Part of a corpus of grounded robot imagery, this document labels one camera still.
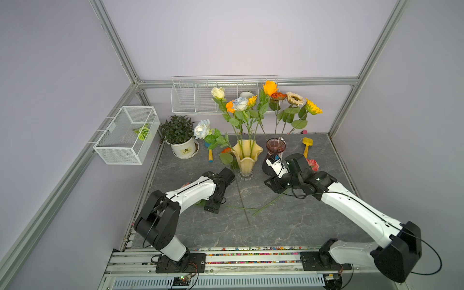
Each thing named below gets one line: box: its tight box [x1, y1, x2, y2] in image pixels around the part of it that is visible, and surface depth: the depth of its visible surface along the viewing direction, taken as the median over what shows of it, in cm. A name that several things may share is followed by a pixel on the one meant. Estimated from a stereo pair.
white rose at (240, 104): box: [232, 96, 249, 157], surface depth 76 cm
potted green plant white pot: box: [159, 114, 200, 159], surface depth 101 cm
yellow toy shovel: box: [302, 137, 314, 159], surface depth 117 cm
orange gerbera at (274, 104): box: [268, 91, 288, 139], surface depth 83 cm
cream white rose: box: [211, 87, 244, 150], surface depth 84 cm
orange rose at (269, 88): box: [256, 80, 280, 141], surface depth 80 cm
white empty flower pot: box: [239, 91, 255, 100], surface depth 95 cm
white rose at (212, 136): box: [193, 119, 236, 153], surface depth 74 cm
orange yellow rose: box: [222, 100, 243, 157], surface depth 84 cm
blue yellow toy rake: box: [204, 140, 214, 164], surface depth 110 cm
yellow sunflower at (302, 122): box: [287, 97, 324, 135], surface depth 81 cm
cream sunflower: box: [281, 91, 306, 136], surface depth 80 cm
